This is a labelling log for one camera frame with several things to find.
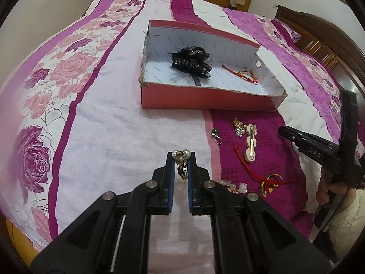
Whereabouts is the pale bead bracelet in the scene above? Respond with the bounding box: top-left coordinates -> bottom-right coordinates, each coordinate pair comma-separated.
220,180 -> 248,195

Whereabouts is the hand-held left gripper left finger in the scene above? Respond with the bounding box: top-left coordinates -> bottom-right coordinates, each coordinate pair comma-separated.
30,151 -> 177,274

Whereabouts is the wooden bed frame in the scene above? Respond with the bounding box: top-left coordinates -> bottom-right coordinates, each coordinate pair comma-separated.
5,216 -> 39,253

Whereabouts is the gold pearl cluster earring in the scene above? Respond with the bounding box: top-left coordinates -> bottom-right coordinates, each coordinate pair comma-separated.
232,117 -> 246,138

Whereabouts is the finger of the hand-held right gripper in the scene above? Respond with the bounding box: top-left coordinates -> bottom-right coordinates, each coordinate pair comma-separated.
278,126 -> 342,175
340,90 -> 365,188

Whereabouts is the person's right hand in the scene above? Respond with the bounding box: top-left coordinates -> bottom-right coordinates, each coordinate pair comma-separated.
316,168 -> 347,206

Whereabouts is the red cardboard box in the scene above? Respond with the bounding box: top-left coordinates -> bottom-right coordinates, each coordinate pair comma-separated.
139,20 -> 287,112

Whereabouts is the white charger with cable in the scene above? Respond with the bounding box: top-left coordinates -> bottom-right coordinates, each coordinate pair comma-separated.
328,101 -> 342,120

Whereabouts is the dark wooden headboard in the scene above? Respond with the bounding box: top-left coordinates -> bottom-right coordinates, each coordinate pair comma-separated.
275,5 -> 365,97

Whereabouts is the black feathered hair claw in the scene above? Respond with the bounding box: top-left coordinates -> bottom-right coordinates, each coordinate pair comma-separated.
168,45 -> 213,87

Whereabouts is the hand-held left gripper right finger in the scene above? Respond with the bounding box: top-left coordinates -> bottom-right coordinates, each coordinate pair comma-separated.
187,151 -> 333,274

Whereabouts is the pink flower hair clip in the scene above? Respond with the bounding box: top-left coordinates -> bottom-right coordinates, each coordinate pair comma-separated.
244,123 -> 258,164

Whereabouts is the purple floral pillow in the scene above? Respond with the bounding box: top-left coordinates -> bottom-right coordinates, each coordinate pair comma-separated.
271,18 -> 302,44

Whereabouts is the pink floral bedspread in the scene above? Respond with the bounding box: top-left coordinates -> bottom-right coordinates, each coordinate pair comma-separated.
0,0 -> 365,253

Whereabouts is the red string beaded bracelet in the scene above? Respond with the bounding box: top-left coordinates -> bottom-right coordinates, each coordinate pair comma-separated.
222,64 -> 259,85

